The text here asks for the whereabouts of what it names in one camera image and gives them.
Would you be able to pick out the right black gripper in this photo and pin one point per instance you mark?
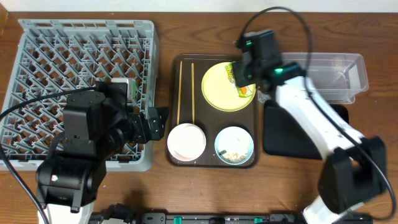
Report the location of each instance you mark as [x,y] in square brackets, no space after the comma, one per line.
[239,70]

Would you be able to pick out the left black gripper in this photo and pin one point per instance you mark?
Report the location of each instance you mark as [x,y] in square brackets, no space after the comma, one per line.
[144,125]

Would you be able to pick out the wooden chopstick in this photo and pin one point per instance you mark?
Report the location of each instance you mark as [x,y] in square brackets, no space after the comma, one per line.
[193,91]
[179,92]

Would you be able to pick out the pink white bowl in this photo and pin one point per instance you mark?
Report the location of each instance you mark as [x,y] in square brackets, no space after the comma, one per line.
[186,142]

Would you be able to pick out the green orange snack wrapper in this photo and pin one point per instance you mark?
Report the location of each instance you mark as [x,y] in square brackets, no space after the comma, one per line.
[243,92]

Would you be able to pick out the yellow round plate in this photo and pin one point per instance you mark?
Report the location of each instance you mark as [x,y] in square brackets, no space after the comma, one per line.
[218,91]

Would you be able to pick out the light blue bowl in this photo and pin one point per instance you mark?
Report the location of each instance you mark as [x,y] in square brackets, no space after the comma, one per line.
[235,132]

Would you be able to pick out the food scraps rice pile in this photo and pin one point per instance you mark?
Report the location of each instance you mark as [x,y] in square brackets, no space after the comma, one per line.
[233,150]

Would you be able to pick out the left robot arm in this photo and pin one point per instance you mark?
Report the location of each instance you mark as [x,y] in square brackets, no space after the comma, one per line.
[97,125]

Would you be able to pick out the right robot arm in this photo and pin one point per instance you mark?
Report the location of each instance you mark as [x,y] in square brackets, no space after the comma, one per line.
[349,178]

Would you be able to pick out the black waste tray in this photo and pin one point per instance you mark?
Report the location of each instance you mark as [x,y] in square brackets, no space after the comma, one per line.
[299,129]

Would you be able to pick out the dark brown serving tray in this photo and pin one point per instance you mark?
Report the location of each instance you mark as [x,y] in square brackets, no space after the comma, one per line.
[209,119]

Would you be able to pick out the clear plastic bin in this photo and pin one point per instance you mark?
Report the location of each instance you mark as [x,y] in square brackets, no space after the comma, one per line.
[338,77]

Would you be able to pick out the grey plastic dish rack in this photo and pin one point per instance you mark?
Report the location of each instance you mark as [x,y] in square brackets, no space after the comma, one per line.
[55,56]

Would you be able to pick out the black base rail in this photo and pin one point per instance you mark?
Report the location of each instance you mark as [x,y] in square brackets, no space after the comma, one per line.
[124,214]

